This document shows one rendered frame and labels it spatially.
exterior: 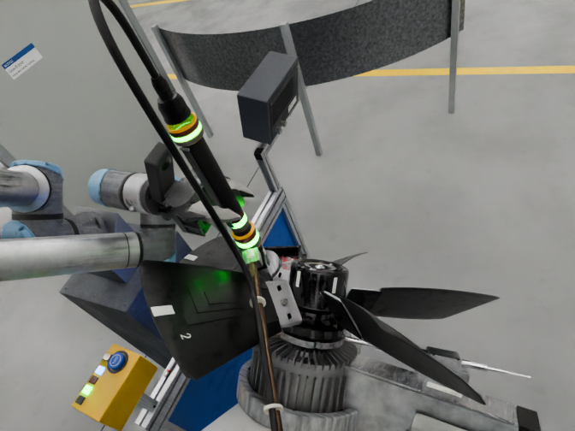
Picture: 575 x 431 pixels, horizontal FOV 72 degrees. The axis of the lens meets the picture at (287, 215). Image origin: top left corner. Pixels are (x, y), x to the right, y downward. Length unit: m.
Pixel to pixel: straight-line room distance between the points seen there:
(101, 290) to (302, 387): 0.80
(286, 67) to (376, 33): 1.17
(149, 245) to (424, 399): 0.60
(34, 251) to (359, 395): 0.64
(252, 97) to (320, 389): 0.89
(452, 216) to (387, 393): 1.75
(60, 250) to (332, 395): 0.57
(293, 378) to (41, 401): 2.14
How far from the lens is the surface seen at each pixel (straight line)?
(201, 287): 0.68
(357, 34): 2.51
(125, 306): 1.29
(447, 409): 0.79
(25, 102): 2.50
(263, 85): 1.37
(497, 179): 2.66
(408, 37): 2.64
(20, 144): 2.48
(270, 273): 0.77
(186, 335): 0.61
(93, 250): 0.85
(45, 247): 0.84
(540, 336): 2.13
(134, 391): 1.12
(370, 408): 0.82
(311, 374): 0.78
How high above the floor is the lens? 1.90
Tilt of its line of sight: 47 degrees down
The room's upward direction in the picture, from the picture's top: 23 degrees counter-clockwise
